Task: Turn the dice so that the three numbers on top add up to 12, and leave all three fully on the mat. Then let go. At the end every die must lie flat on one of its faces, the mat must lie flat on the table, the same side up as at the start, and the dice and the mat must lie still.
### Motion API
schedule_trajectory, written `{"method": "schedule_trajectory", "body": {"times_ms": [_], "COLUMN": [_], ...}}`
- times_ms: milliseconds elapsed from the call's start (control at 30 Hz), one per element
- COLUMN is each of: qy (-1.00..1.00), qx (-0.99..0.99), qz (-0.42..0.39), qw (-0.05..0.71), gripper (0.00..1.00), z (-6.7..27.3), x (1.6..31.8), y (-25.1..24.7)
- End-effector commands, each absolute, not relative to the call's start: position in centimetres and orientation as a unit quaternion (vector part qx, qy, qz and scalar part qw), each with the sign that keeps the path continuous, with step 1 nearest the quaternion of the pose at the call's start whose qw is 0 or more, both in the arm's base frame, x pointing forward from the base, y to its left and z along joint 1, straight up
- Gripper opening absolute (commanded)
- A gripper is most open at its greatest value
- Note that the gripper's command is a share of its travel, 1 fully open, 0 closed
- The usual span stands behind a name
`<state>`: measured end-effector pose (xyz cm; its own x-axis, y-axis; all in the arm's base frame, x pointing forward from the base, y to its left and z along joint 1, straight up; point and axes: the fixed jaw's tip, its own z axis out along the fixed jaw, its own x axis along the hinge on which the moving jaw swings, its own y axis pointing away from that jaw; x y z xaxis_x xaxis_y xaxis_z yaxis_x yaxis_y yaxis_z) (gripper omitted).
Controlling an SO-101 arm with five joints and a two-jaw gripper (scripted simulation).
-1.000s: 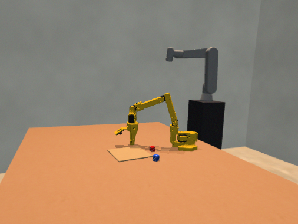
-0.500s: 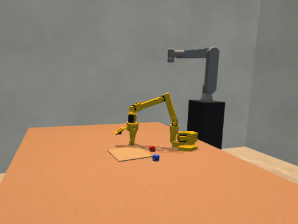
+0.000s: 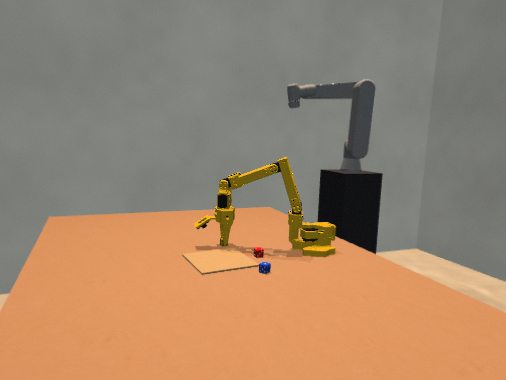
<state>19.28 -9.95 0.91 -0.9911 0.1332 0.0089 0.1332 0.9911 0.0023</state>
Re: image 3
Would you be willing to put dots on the tan flat mat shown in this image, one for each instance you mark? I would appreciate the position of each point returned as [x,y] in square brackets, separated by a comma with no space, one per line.
[215,261]

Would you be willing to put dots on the red die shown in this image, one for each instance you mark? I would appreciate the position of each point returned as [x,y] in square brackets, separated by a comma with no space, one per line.
[258,252]

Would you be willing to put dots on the blue die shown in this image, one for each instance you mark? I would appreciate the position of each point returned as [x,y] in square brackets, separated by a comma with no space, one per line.
[264,267]

